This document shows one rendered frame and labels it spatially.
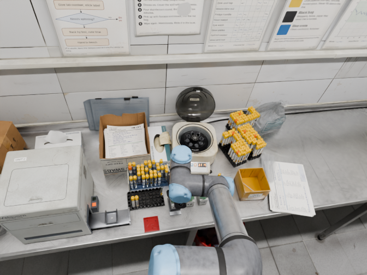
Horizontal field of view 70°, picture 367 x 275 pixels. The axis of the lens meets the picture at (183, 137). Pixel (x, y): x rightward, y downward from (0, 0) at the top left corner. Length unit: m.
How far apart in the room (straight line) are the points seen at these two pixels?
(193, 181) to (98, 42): 0.73
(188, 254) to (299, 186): 1.07
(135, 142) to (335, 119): 1.33
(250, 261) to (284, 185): 0.95
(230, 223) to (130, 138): 0.89
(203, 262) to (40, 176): 0.75
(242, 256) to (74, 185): 0.69
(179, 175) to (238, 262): 0.41
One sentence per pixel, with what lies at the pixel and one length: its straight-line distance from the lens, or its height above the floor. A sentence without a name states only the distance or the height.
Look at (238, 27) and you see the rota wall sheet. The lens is 1.32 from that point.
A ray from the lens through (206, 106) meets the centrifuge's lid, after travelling 1.49.
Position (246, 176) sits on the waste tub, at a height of 0.90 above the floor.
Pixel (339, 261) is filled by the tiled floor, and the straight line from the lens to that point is 2.56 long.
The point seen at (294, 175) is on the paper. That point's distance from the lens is 1.56.
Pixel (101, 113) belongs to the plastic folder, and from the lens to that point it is 1.52.
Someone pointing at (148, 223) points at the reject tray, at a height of 0.88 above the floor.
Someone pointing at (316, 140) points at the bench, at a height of 0.87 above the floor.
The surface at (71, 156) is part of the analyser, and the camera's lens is 1.13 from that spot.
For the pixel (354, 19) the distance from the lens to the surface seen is 1.62.
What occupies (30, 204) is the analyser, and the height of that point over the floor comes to 1.17.
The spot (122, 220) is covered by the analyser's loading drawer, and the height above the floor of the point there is 0.92.
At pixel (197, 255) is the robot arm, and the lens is 0.56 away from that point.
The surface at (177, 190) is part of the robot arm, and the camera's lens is 0.87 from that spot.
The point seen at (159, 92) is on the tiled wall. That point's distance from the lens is 1.45.
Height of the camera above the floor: 2.07
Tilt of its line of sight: 51 degrees down
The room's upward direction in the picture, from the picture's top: 8 degrees clockwise
